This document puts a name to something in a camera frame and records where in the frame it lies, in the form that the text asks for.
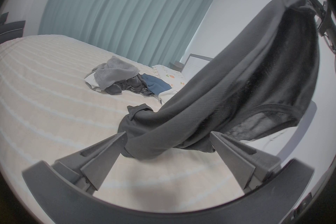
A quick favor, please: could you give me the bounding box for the black T-shirt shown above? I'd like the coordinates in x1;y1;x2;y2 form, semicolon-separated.
118;0;320;161

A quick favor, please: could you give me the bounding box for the grey bedside table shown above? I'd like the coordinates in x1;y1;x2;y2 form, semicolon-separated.
169;61;185;72

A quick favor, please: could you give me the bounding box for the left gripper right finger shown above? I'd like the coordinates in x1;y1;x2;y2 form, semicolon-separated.
210;131;283;191

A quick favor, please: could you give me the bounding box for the blue-green curtain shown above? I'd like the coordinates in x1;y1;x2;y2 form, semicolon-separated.
105;0;224;66
38;0;132;48

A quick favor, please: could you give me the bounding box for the pile of clothes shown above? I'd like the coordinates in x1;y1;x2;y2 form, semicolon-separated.
85;56;179;105

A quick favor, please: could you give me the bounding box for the bed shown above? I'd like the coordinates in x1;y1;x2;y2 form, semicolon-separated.
0;34;263;214

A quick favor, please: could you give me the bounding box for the white printed pillow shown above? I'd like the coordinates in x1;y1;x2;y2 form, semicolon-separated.
152;64;187;90

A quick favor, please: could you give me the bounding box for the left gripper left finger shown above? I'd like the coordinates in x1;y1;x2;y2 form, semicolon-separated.
54;132;128;192

